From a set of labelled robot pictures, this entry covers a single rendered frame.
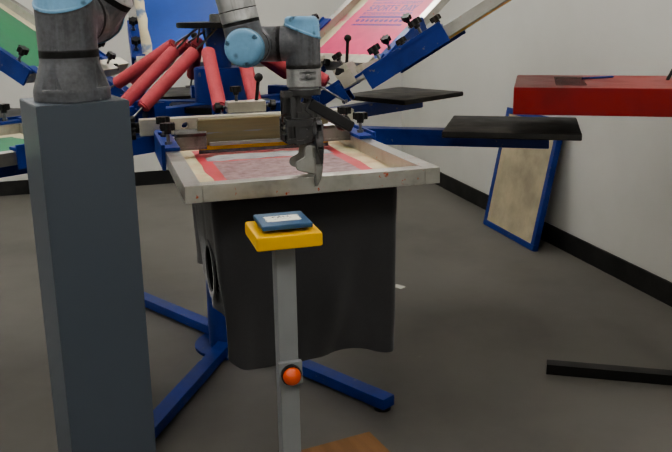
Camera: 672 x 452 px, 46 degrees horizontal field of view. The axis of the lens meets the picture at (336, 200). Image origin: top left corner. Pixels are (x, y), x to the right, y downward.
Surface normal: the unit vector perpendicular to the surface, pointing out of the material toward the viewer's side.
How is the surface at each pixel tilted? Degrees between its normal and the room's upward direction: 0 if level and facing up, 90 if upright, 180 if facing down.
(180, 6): 32
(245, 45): 90
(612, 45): 90
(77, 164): 90
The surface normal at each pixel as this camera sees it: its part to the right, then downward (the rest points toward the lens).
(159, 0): 0.14, -0.70
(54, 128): 0.51, 0.20
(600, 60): -0.96, 0.08
